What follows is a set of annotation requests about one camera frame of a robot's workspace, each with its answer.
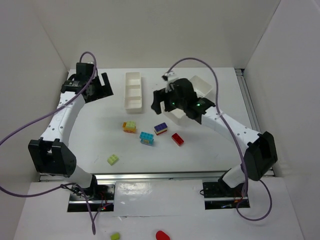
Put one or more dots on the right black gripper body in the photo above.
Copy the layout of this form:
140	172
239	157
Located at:
161	97

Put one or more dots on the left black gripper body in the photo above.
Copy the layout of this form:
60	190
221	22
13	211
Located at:
100	88

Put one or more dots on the orange and green lego stack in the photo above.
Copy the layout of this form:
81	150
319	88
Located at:
129	127

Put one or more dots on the cyan lego stack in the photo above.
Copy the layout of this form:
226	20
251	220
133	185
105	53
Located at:
146	138

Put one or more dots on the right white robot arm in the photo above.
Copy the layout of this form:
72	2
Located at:
257	150

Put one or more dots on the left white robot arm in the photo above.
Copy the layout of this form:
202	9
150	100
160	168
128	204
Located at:
50	153

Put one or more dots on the wide white divided tray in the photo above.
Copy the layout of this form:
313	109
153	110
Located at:
203	90

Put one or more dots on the narrow white divided tray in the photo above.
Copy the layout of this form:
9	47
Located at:
133	102

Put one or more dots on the red lego brick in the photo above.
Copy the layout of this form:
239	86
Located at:
177	139

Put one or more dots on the light green lego brick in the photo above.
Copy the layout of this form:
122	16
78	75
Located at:
112	159

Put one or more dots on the red oval object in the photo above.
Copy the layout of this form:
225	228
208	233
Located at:
161	235

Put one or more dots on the green lego brick foreground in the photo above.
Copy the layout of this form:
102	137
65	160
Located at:
115	236

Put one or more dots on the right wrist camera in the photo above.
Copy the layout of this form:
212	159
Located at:
169	76

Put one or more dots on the aluminium rail right side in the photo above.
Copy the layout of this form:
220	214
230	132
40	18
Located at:
247	99

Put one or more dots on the aluminium rail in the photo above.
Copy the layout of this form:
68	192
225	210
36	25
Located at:
206	176
247	99

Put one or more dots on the aluminium rail front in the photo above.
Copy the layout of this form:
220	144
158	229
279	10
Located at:
206	176

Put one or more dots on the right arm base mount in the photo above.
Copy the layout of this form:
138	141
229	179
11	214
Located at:
218	198

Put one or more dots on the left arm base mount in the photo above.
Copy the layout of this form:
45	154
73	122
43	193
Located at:
102	200

